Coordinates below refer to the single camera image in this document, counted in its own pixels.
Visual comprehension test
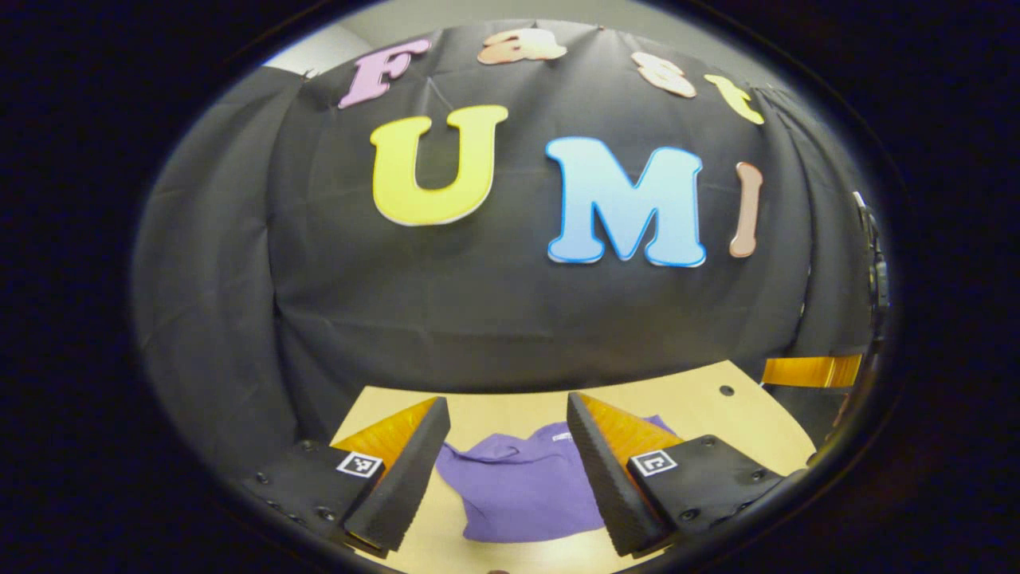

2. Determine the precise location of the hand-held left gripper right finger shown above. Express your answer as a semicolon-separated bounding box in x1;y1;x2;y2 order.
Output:
566;391;798;559

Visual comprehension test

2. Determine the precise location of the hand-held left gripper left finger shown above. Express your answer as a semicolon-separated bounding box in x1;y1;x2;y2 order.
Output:
243;396;452;559

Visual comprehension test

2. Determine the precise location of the purple ribbed button shirt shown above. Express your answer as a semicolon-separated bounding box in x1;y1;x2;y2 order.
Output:
434;415;678;545

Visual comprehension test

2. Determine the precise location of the black backdrop cloth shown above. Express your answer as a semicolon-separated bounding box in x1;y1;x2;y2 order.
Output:
131;20;889;479

